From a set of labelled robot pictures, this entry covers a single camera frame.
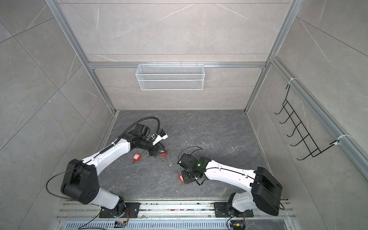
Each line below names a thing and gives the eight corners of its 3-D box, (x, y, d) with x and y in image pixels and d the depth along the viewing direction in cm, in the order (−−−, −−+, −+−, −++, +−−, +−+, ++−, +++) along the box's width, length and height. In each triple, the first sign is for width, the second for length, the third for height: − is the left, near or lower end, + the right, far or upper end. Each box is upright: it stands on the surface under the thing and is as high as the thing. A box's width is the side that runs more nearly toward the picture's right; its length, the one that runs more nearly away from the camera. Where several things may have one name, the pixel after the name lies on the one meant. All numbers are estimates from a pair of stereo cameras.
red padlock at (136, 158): (131, 162, 93) (130, 161, 91) (136, 154, 97) (135, 152, 95) (136, 164, 92) (135, 163, 90) (141, 156, 96) (141, 154, 94)
